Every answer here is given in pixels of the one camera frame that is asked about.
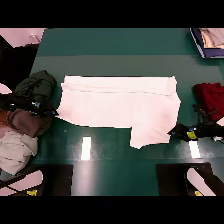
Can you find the dark green garment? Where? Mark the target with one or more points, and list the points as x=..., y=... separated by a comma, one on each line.
x=41, y=81

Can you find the brown garment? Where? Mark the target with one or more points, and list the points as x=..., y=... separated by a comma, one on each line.
x=28, y=123

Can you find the red garment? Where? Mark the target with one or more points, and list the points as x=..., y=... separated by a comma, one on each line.
x=211, y=98

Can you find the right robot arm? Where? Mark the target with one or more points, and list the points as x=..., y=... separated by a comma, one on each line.
x=213, y=131

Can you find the light grey garment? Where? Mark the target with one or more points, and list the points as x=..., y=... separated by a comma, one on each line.
x=16, y=151

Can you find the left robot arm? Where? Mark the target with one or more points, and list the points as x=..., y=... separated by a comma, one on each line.
x=33, y=181

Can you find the blue box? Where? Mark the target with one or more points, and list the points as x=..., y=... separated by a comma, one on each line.
x=200, y=43

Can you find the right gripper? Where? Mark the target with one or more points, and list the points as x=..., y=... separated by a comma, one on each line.
x=183, y=131

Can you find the white T-shirt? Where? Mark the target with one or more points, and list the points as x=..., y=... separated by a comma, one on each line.
x=116, y=103

